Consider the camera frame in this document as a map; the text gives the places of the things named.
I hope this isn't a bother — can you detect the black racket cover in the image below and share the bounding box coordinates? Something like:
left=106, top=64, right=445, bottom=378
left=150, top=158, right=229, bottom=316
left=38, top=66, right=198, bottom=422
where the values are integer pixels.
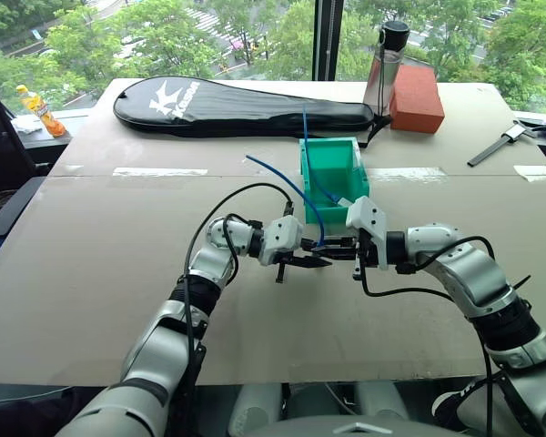
left=112, top=76, right=393, bottom=149

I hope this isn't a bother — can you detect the black window frame post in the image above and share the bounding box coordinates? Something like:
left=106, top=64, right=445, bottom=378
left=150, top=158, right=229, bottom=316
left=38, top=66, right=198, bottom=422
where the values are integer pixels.
left=312, top=0, right=346, bottom=83

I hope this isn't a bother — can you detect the black and silver caliper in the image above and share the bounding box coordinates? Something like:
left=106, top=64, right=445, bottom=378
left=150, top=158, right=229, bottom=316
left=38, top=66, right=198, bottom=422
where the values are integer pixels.
left=466, top=119, right=539, bottom=168

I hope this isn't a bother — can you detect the pale rounded cylinder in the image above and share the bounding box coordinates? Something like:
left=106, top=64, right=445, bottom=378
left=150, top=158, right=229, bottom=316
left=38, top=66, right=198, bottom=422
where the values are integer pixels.
left=227, top=381, right=284, bottom=437
left=357, top=381, right=411, bottom=423

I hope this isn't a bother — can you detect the blue cable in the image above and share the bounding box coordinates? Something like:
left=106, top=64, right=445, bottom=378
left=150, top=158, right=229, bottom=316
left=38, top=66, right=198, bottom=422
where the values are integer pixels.
left=245, top=155, right=327, bottom=249
left=301, top=103, right=343, bottom=203

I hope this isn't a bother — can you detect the orange-red brick block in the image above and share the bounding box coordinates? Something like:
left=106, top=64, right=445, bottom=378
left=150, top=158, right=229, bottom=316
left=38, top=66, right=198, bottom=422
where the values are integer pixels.
left=389, top=64, right=447, bottom=135

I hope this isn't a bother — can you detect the green plastic bin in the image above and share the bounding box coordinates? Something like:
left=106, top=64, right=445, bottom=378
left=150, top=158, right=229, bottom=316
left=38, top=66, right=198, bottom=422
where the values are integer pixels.
left=298, top=136, right=372, bottom=226

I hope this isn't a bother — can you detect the black chair back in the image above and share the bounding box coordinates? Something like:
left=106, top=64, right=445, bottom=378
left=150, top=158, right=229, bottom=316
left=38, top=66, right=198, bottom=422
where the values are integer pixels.
left=0, top=78, right=38, bottom=196

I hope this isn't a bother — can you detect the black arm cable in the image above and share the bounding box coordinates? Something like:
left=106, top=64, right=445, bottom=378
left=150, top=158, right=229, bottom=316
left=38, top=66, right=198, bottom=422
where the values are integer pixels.
left=180, top=182, right=298, bottom=437
left=359, top=234, right=498, bottom=437

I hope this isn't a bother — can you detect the clear tape strip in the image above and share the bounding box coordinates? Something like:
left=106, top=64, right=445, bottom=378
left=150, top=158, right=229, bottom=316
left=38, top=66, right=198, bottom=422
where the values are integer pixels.
left=371, top=167, right=448, bottom=178
left=512, top=164, right=546, bottom=184

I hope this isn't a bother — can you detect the steel water bottle black lid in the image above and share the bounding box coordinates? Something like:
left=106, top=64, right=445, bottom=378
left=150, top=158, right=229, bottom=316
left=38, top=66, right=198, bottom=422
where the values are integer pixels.
left=362, top=19, right=411, bottom=118

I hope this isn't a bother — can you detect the black flat panel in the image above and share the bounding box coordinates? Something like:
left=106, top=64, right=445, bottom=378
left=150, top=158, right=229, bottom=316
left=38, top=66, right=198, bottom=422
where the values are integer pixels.
left=0, top=176, right=49, bottom=239

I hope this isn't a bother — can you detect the black shoe with white print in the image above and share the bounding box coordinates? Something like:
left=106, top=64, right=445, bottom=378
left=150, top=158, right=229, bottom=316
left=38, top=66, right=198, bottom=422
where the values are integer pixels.
left=430, top=387, right=478, bottom=432

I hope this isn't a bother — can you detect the orange juice bottle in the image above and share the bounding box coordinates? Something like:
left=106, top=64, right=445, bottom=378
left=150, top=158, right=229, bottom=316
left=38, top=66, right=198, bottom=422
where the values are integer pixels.
left=15, top=84, right=68, bottom=138

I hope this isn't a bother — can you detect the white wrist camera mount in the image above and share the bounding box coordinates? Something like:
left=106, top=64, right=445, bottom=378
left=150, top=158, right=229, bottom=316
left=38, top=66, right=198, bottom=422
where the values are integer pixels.
left=345, top=196, right=389, bottom=271
left=258, top=215, right=306, bottom=267

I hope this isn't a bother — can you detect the white crumpled paper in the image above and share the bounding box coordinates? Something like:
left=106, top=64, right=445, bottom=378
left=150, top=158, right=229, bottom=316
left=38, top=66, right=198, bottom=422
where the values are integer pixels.
left=10, top=115, right=45, bottom=137

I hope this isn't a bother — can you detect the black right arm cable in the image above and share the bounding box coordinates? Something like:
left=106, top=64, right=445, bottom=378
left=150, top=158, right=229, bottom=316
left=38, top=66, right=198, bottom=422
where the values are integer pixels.
left=359, top=234, right=498, bottom=437

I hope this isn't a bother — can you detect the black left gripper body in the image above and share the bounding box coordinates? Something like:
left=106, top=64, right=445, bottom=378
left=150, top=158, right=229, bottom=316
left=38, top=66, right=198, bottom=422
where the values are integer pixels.
left=276, top=238, right=312, bottom=285

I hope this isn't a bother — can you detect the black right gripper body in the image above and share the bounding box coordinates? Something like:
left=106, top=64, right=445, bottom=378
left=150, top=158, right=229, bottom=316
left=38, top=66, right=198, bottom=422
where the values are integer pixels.
left=350, top=229, right=379, bottom=281

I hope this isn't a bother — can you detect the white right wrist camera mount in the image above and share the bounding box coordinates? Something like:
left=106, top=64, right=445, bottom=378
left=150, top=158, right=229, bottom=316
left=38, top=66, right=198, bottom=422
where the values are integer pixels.
left=345, top=196, right=389, bottom=271

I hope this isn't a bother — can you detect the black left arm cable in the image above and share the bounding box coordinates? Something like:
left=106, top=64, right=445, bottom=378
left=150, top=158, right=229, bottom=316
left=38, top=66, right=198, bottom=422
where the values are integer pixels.
left=180, top=182, right=298, bottom=437

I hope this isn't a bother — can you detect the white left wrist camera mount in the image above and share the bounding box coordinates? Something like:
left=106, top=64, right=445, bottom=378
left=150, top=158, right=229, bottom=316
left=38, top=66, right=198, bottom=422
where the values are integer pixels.
left=258, top=215, right=306, bottom=267

